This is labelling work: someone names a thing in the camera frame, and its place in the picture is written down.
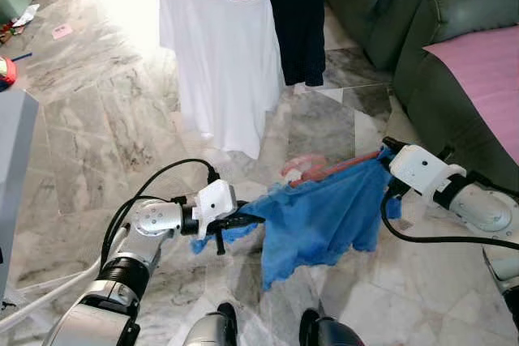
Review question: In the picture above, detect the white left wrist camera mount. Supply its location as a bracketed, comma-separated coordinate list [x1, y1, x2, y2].
[193, 178, 238, 240]

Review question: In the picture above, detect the pink plastic hanger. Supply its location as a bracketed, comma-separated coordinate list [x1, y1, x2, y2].
[280, 149, 384, 187]

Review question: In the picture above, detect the light blue folding table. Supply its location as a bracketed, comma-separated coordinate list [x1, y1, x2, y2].
[0, 89, 110, 332]

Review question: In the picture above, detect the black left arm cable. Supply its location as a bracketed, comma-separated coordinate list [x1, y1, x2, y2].
[101, 158, 222, 270]

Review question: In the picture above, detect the navy blue garment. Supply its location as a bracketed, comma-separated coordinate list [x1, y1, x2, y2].
[239, 0, 328, 88]

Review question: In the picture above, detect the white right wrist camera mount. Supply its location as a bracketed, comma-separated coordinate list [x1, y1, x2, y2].
[389, 145, 468, 201]

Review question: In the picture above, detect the pink paper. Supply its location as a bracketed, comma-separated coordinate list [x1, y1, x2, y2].
[51, 24, 75, 41]

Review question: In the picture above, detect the left robot leg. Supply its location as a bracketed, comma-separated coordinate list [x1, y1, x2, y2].
[182, 301, 239, 346]

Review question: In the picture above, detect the pink mat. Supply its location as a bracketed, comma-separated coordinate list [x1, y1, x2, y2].
[423, 26, 519, 164]

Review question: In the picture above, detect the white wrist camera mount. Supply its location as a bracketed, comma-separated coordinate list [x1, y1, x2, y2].
[193, 178, 238, 240]
[389, 145, 468, 201]

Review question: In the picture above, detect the white paper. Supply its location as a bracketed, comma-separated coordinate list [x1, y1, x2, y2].
[12, 4, 40, 28]

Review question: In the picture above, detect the dark green sofa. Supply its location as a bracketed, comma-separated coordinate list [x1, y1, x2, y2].
[310, 0, 519, 193]

